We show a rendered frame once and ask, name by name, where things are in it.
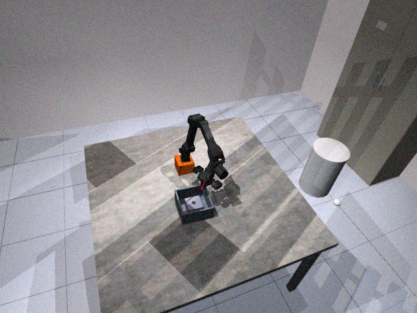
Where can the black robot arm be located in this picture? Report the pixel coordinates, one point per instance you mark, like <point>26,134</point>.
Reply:
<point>214,151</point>

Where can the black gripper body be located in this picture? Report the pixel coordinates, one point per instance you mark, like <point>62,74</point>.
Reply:
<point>215,184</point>

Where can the white square plate with hole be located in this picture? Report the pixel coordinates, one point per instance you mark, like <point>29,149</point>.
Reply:
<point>193,204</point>

